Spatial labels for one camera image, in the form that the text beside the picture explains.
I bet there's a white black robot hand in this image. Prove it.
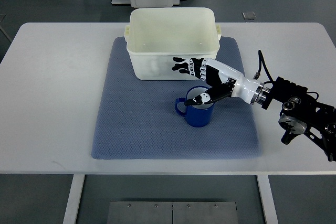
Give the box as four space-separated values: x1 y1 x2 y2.
172 57 264 106

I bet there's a blue enamel mug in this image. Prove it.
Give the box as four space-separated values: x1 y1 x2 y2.
174 86 215 127

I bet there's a white plastic box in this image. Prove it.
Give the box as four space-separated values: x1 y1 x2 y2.
124 7 222 80

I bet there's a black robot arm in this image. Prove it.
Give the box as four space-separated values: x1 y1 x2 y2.
255 50 335 162

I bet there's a small grey floor plate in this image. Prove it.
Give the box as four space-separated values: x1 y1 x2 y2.
242 11 257 20

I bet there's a blue textured mat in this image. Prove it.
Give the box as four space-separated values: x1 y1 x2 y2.
91 37 261 159

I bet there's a right white table leg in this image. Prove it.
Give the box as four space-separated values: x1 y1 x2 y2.
257 175 278 224

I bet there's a white table leg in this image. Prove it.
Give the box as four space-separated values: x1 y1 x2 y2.
257 175 278 224
63 174 85 224

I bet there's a left white table leg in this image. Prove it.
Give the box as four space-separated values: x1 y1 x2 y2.
63 174 85 224

